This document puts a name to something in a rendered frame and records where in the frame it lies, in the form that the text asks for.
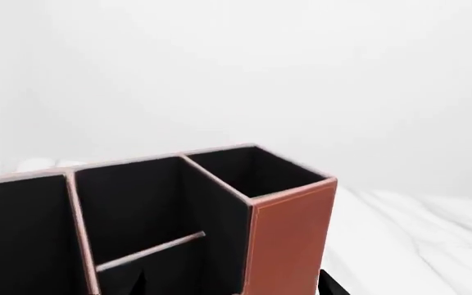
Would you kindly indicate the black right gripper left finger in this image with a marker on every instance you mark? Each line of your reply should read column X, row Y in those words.
column 140, row 285

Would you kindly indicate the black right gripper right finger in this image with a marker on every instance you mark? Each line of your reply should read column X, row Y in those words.
column 328, row 285

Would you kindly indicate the brown leather desk caddy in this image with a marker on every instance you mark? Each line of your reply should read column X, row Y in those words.
column 291, row 233

